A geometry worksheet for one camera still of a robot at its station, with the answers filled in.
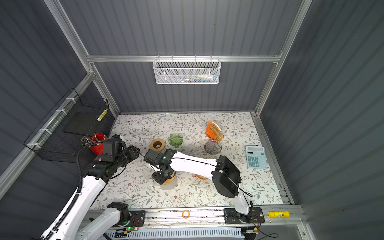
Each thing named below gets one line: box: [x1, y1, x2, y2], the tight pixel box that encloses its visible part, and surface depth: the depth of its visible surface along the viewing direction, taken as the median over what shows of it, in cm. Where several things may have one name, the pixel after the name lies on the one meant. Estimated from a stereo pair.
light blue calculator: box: [246, 145, 268, 169], surface depth 95 cm
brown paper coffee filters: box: [208, 121, 223, 142], surface depth 103 cm
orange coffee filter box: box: [206, 121, 218, 141], surface depth 101 cm
